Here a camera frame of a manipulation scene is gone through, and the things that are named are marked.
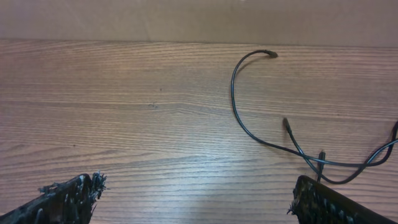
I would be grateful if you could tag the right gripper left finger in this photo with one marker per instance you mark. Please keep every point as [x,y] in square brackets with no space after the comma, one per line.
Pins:
[71,202]

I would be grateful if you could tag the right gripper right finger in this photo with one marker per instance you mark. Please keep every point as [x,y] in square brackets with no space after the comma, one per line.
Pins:
[315,203]

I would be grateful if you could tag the brown cardboard backdrop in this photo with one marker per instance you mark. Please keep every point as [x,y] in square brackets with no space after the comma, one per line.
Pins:
[280,22]

